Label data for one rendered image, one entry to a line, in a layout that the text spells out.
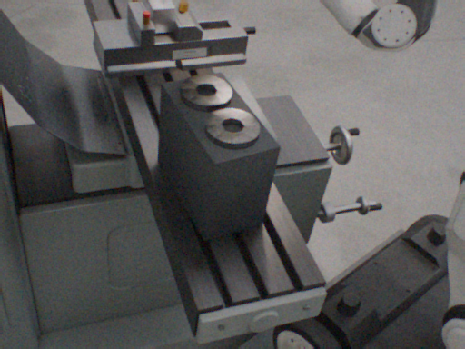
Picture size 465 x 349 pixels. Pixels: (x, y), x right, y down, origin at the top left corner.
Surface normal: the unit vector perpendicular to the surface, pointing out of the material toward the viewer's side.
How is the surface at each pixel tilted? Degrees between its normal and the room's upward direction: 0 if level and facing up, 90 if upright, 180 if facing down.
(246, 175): 90
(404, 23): 59
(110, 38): 0
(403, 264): 0
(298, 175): 90
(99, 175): 90
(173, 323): 0
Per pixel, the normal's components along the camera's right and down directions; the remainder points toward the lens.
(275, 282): 0.11, -0.71
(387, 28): -0.31, 0.14
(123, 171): 0.32, 0.69
